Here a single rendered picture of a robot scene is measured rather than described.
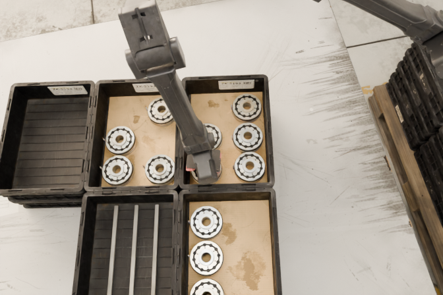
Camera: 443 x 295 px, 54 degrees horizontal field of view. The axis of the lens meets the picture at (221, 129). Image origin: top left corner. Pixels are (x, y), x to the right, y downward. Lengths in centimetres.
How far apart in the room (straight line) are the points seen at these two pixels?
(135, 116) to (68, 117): 24
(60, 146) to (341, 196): 101
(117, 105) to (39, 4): 166
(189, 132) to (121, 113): 55
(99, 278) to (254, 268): 48
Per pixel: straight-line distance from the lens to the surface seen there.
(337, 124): 171
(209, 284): 138
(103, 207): 151
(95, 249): 149
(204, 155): 122
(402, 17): 108
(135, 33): 87
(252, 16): 193
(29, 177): 164
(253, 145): 147
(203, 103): 157
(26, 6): 320
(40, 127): 169
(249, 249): 142
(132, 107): 161
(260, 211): 144
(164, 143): 153
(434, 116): 209
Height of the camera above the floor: 223
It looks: 67 degrees down
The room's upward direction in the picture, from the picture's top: 7 degrees counter-clockwise
